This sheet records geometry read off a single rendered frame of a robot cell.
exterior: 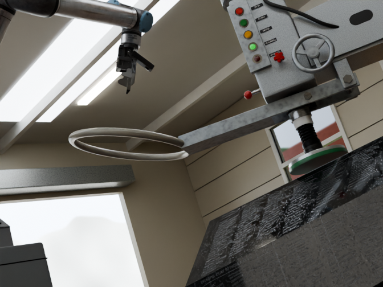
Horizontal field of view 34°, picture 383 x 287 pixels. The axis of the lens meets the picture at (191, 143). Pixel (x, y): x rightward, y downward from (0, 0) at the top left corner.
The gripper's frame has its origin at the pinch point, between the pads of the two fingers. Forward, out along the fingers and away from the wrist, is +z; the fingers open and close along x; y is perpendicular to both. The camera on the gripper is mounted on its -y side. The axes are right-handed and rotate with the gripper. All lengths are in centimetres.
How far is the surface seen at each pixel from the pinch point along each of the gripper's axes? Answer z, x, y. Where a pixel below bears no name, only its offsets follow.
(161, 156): 29.4, 8.3, -14.9
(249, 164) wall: -107, -719, -297
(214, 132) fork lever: 25, 46, -27
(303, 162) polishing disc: 36, 66, -55
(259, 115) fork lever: 18, 54, -41
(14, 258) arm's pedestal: 76, 51, 38
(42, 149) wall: -93, -725, 41
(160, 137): 29, 47, -7
